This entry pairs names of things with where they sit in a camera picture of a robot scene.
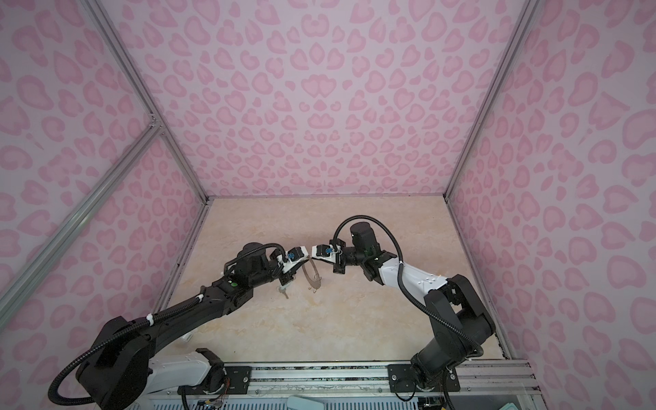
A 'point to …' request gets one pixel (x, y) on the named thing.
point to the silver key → (282, 289)
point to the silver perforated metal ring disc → (314, 284)
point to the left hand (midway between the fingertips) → (306, 254)
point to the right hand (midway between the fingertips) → (318, 253)
